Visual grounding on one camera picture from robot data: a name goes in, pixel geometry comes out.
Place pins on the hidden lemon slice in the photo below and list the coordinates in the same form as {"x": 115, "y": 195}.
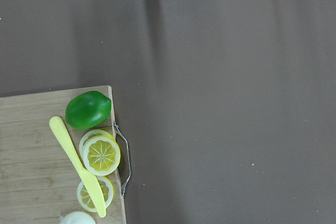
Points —
{"x": 91, "y": 134}

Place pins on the white garlic bulb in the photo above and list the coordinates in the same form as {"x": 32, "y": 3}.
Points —
{"x": 76, "y": 217}

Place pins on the lower lemon slice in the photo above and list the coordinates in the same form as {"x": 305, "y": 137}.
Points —
{"x": 85, "y": 200}

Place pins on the green lime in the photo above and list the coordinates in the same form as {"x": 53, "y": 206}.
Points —
{"x": 88, "y": 110}

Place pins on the wooden cutting board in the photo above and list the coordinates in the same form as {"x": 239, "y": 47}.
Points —
{"x": 38, "y": 181}

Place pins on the upper lemon slice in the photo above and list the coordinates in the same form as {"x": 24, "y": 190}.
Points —
{"x": 101, "y": 155}

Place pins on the yellow plastic knife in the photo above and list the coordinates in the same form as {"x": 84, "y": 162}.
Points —
{"x": 89, "y": 180}

